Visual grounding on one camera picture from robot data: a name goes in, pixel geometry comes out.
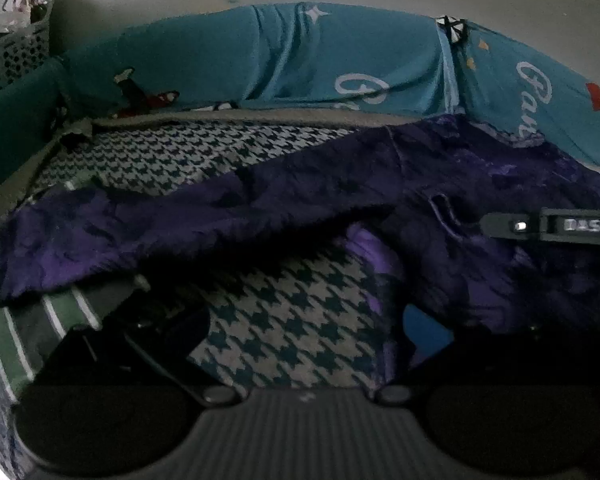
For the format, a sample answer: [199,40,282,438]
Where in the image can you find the plain dark teal bed bumper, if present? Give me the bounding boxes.
[0,57,68,206]

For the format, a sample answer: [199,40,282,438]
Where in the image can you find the white plastic basket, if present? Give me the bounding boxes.
[0,0,53,106]

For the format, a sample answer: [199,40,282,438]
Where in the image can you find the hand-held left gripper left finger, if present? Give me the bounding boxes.
[35,305,241,407]

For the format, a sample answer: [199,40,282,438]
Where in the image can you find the teal printed bed bumper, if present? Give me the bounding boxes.
[60,2,600,176]

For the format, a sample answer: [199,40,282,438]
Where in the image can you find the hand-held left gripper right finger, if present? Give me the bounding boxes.
[375,305,571,407]

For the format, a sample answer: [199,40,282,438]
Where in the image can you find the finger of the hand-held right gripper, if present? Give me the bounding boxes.
[480,211,542,238]

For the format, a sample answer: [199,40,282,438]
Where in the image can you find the purple floral garment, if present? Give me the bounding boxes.
[0,112,600,386]

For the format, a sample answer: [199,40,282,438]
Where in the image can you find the green striped cloth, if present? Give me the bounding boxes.
[0,180,146,403]

